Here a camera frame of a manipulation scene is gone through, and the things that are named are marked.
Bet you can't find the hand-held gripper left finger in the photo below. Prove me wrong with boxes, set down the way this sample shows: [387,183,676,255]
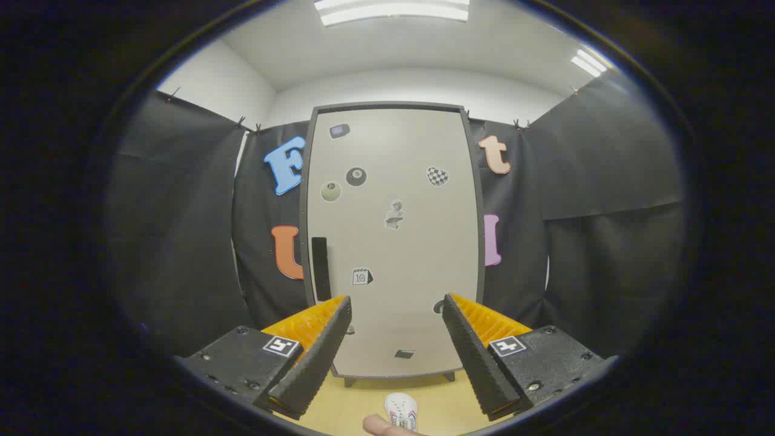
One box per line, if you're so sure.
[176,295,353,421]

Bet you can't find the long ceiling light panel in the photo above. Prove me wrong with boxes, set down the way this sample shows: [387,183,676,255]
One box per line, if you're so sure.
[314,0,470,27]

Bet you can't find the white canvas shoe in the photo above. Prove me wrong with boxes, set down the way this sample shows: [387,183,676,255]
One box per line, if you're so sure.
[384,392,419,432]

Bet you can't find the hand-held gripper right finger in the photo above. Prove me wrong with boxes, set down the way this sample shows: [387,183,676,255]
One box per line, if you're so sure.
[442,293,619,423]

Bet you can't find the light grey shoe cabinet door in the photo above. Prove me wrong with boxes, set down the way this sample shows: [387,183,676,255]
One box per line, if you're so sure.
[306,108,480,379]

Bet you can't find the black backdrop cloth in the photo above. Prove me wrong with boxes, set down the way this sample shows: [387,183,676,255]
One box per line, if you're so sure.
[106,73,685,359]

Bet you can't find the small ceiling light panel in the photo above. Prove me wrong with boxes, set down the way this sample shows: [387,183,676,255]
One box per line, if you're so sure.
[570,49,608,78]

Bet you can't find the dark grey shoe cabinet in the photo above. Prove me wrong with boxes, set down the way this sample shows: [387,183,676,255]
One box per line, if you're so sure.
[300,101,487,388]

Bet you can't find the black cabinet door handle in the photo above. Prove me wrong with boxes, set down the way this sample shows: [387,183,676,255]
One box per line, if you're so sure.
[311,237,332,302]

